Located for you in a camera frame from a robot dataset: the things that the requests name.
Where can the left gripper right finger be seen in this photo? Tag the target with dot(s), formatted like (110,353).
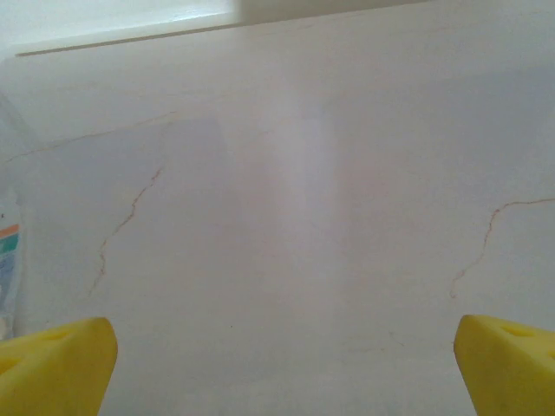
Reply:
(511,372)

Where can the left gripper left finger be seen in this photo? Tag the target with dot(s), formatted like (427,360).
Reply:
(52,372)

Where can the small clear plastic packet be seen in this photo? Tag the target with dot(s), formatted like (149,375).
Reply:
(8,260)

